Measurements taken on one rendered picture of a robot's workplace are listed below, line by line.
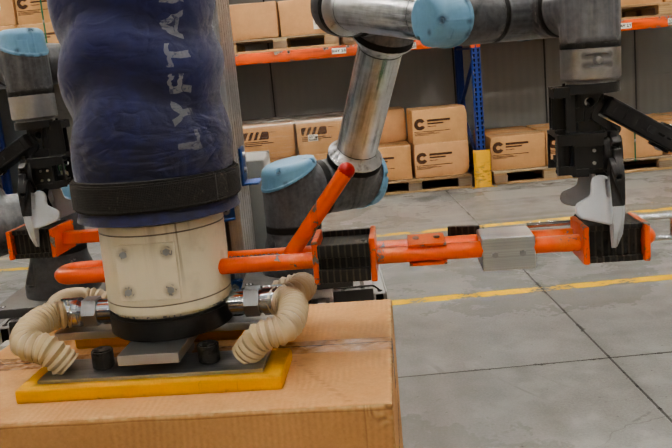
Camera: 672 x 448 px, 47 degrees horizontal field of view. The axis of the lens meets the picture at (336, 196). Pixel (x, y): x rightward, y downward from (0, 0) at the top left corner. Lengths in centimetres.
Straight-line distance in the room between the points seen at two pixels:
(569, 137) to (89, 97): 60
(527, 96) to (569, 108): 878
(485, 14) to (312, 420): 54
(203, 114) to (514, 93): 886
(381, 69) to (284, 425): 76
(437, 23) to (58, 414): 66
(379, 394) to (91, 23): 56
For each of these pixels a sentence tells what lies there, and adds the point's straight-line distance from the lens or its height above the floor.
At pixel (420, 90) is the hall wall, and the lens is 957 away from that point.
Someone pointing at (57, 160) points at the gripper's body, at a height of 134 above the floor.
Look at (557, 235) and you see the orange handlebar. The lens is 106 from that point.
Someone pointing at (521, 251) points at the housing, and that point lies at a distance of 104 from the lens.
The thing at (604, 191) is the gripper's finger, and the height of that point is 127.
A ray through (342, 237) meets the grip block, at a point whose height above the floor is 122.
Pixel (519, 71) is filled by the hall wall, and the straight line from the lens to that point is 979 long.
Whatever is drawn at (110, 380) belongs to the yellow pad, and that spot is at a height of 109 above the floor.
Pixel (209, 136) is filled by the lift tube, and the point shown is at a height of 138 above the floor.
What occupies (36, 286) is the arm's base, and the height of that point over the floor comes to 107.
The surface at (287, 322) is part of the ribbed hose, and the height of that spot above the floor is 115.
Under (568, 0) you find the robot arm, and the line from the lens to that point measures 104.
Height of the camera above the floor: 146
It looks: 10 degrees down
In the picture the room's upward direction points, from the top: 5 degrees counter-clockwise
